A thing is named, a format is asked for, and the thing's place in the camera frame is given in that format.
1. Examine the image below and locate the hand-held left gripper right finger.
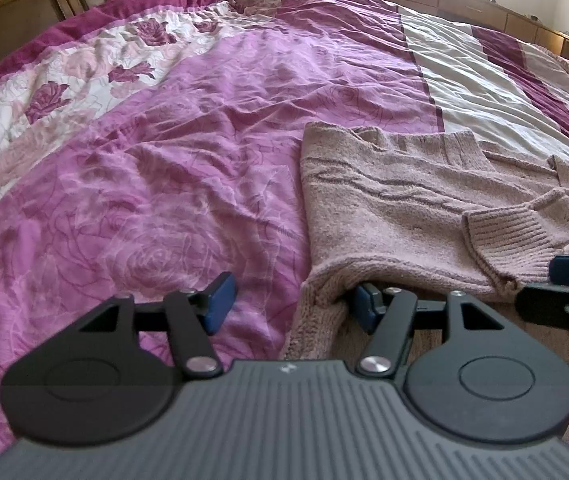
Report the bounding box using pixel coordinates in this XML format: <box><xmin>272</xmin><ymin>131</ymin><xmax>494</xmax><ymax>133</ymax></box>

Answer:
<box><xmin>353</xmin><ymin>282</ymin><xmax>507</xmax><ymax>378</ymax></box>

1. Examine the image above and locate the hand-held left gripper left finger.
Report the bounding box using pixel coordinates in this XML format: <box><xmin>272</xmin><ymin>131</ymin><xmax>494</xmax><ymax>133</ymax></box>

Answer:
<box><xmin>78</xmin><ymin>271</ymin><xmax>239</xmax><ymax>380</ymax></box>

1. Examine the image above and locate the pink cable-knit cardigan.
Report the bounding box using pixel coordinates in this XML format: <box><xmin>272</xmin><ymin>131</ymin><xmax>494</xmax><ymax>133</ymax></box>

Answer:
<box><xmin>279</xmin><ymin>121</ymin><xmax>569</xmax><ymax>446</ymax></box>

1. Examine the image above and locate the striped floral bedspread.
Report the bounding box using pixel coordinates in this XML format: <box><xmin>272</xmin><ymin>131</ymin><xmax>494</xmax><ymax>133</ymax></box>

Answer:
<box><xmin>0</xmin><ymin>0</ymin><xmax>569</xmax><ymax>471</ymax></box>

